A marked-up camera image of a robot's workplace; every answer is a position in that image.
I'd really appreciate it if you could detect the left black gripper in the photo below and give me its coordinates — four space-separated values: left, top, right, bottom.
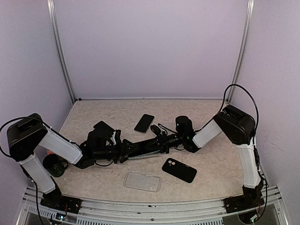
94 139 140 164

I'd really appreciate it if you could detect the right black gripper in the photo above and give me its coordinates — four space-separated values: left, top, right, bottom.
145 131 185 154

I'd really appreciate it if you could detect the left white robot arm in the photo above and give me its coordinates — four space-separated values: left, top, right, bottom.
1 113 140 209

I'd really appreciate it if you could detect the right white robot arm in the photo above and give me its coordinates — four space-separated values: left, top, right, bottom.
137 103 268 212

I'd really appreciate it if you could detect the black phone middle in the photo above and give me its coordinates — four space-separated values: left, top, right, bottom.
134 114 155 134

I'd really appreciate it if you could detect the black phone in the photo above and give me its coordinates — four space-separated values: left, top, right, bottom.
134 114 155 134
93 121 115 135

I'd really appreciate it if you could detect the black phone left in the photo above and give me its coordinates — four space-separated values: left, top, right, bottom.
93 121 115 135

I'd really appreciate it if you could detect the black phone case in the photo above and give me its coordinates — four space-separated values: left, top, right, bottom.
162 158 197 183

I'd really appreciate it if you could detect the clear plain phone case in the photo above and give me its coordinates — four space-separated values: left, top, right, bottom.
124 172 161 192

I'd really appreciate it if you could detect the dark green mug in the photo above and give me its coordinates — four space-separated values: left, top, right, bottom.
42 154 68 178

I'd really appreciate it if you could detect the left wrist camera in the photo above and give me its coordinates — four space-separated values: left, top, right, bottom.
110 129 121 145

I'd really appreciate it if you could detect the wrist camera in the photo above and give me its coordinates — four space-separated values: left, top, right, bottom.
150 125 162 136
110 129 121 145

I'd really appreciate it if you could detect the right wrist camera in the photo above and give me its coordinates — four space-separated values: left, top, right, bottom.
150 125 162 136

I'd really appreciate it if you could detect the front aluminium rail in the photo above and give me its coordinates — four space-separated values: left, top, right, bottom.
15 186 289 225

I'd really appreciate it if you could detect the left aluminium frame post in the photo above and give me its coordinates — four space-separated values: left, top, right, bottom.
46 0 76 104

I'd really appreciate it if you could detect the aluminium frame post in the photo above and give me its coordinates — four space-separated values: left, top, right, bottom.
46 0 76 104
226 0 255 102

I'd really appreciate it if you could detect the right aluminium frame post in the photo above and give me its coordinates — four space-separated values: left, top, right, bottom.
226 0 255 102

